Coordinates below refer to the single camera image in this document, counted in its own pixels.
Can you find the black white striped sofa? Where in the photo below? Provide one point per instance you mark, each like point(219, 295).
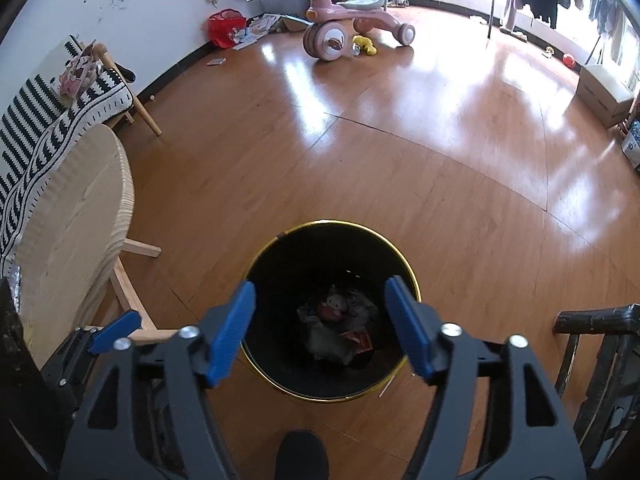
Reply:
point(39, 128)

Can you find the pink plush toy on sofa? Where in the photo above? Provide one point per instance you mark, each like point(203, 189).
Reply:
point(80, 73)

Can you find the papers on floor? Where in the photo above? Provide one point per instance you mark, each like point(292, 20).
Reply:
point(257, 28)

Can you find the black gold-rimmed trash bin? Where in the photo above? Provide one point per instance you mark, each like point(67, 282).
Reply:
point(296, 268)

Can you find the cardboard box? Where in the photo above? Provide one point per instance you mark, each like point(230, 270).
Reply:
point(607, 98)

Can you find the round wooden table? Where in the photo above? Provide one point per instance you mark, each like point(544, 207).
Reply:
point(71, 246)

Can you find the pink children tricycle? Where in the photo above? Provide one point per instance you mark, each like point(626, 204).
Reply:
point(328, 40)

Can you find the red plastic bag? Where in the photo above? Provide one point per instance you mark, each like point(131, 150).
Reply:
point(222, 27)

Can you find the dark wooden chair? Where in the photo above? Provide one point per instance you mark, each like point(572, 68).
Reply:
point(607, 423)

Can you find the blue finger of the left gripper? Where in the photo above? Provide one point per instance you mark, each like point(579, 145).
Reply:
point(103, 339)

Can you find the trash inside bin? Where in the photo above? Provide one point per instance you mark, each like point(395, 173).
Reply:
point(337, 324)

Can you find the black shoe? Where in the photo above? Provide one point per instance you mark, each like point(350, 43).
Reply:
point(302, 456)

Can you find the yellow toy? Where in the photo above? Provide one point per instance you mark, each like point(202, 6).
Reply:
point(362, 45)

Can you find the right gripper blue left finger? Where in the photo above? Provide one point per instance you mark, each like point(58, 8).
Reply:
point(224, 328)

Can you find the red ball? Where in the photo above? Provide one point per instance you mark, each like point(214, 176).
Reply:
point(569, 60)

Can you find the blue white patterned box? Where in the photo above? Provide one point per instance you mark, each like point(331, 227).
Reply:
point(631, 145)

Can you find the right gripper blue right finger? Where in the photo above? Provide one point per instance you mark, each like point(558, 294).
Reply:
point(418, 327)

